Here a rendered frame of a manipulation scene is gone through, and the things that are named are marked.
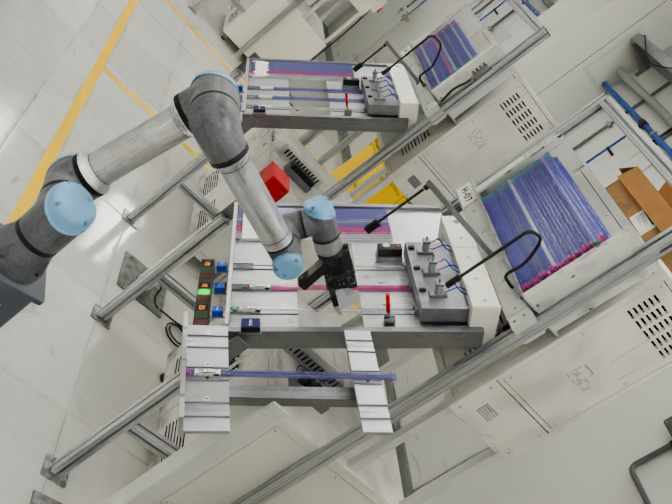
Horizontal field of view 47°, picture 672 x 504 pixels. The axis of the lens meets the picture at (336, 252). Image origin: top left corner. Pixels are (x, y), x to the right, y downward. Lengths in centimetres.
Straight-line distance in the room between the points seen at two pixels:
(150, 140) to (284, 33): 484
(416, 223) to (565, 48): 293
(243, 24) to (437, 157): 342
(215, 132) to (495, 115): 197
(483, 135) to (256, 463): 180
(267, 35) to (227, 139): 496
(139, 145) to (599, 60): 404
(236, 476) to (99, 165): 109
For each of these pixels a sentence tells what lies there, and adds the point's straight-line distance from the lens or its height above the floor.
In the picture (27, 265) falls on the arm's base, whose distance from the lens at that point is 191.
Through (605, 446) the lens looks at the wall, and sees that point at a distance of 374.
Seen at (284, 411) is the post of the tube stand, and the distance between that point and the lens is 194.
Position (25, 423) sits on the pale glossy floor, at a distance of 255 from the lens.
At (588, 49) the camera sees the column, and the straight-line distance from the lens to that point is 544.
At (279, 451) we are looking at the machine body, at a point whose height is 52.
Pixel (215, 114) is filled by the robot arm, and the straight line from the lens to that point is 173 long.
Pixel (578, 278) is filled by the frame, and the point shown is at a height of 153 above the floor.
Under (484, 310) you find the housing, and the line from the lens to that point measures 217.
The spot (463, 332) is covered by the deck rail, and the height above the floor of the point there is 120.
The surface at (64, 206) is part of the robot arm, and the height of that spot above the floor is 77.
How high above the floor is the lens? 171
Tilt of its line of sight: 18 degrees down
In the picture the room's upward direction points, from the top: 54 degrees clockwise
